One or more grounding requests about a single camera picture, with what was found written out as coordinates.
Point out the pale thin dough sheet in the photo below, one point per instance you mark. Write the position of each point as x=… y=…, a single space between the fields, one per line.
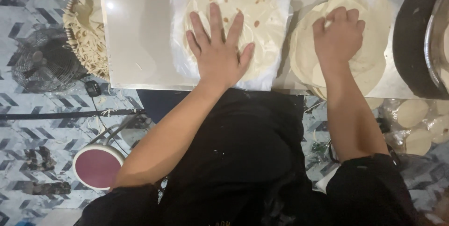
x=371 y=29

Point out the heap of dough strips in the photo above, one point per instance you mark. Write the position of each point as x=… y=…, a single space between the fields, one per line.
x=91 y=47

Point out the person's left hand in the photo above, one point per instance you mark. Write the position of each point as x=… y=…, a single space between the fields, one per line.
x=215 y=61

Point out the black round griddle pan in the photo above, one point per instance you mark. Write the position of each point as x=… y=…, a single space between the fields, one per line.
x=408 y=43

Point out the black power adapter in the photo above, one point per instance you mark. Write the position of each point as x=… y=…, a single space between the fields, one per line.
x=93 y=88

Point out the person's right hand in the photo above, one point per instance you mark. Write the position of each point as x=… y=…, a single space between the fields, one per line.
x=338 y=43

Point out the stack of pale raw flatbreads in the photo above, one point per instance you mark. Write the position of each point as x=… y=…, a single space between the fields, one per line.
x=301 y=61

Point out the white plastic sheet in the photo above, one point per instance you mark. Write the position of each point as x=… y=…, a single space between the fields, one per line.
x=179 y=57

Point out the round red white stool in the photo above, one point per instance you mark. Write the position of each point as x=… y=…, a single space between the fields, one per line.
x=96 y=166

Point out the woven basket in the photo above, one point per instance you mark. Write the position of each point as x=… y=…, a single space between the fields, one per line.
x=72 y=3

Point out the person's black clothing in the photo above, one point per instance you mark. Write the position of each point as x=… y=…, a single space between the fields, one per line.
x=245 y=166

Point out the stack of brown-spotted flatbreads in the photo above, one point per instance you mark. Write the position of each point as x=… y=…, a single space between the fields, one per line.
x=261 y=12

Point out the shiny metal bowl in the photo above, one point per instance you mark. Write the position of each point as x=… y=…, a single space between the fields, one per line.
x=433 y=50

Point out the clear bag of dough discs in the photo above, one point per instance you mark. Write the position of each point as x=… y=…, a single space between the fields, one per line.
x=414 y=120

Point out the black floor strip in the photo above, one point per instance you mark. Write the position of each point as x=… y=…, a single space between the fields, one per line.
x=52 y=114

